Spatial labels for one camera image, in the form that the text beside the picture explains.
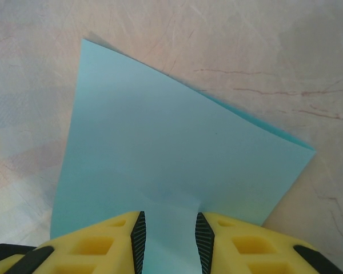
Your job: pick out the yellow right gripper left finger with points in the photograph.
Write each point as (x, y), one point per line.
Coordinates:
(83, 254)

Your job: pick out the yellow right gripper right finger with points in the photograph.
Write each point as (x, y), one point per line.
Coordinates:
(254, 254)

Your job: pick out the light blue paper sheet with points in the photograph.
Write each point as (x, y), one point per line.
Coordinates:
(160, 142)

